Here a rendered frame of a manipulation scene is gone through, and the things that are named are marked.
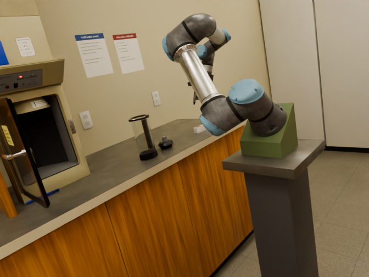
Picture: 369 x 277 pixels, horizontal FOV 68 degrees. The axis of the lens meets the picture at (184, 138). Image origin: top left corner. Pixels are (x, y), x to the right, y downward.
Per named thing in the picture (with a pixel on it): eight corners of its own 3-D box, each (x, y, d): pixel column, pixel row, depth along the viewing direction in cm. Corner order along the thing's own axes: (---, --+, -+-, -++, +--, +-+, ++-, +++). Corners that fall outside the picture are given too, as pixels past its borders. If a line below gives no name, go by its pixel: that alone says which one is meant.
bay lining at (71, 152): (11, 178, 137) (-17, 109, 128) (61, 158, 154) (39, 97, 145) (26, 185, 120) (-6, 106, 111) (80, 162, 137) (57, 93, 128)
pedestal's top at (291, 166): (325, 148, 118) (324, 139, 117) (295, 179, 97) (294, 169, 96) (259, 144, 141) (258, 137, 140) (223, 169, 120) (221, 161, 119)
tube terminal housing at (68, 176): (9, 194, 137) (-57, 34, 118) (71, 169, 159) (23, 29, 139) (24, 204, 119) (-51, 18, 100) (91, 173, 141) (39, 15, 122)
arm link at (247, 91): (277, 109, 103) (261, 86, 94) (246, 128, 107) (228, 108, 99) (266, 90, 111) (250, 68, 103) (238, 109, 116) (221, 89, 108)
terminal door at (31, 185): (24, 193, 118) (-12, 102, 108) (50, 208, 96) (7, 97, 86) (22, 194, 118) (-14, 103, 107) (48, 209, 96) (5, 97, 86)
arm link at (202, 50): (206, 37, 154) (212, 42, 164) (190, 49, 158) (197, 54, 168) (213, 48, 153) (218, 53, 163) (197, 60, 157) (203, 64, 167)
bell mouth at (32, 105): (5, 116, 129) (0, 105, 128) (43, 107, 141) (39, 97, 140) (15, 115, 117) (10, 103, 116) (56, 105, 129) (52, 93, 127)
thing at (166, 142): (164, 144, 165) (161, 134, 163) (177, 144, 160) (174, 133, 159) (155, 150, 158) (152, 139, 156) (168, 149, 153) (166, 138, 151)
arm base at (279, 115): (292, 107, 111) (282, 92, 105) (278, 139, 107) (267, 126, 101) (260, 106, 123) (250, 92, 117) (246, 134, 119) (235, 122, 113)
